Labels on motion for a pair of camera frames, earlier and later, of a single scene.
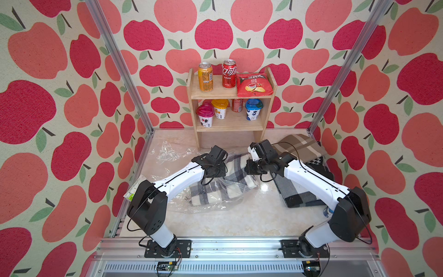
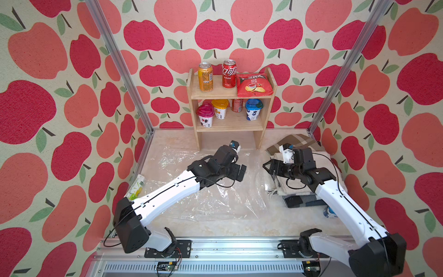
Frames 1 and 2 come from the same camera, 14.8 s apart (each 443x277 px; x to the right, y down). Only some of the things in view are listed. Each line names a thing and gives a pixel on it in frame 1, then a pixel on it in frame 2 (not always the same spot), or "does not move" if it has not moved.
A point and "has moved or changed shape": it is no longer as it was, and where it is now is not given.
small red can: x=237 y=105 does not move
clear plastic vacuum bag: x=225 y=185 has moved or changed shape
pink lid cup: x=205 y=112 does not move
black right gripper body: x=257 y=167 -> x=291 y=171
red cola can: x=229 y=74 does not move
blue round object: x=325 y=212 does not move
